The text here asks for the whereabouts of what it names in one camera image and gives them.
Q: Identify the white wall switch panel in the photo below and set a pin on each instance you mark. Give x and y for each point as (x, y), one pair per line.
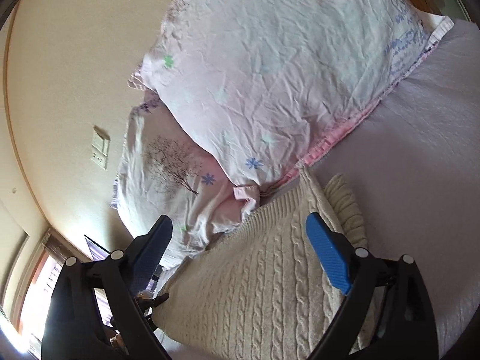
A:
(100, 147)

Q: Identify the lavender bed sheet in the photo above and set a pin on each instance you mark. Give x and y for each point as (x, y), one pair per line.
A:
(413, 166)

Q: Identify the pink tree print pillow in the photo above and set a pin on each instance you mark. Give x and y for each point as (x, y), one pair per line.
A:
(163, 172)

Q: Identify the beige cable knit sweater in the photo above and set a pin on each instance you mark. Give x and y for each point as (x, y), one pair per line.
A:
(260, 291)

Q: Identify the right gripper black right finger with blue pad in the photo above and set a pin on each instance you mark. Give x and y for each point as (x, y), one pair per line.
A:
(405, 328)

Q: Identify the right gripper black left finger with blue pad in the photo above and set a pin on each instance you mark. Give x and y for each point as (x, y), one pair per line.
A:
(74, 328)

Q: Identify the pink floral pillow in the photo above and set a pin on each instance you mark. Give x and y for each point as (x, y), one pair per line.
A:
(266, 86)

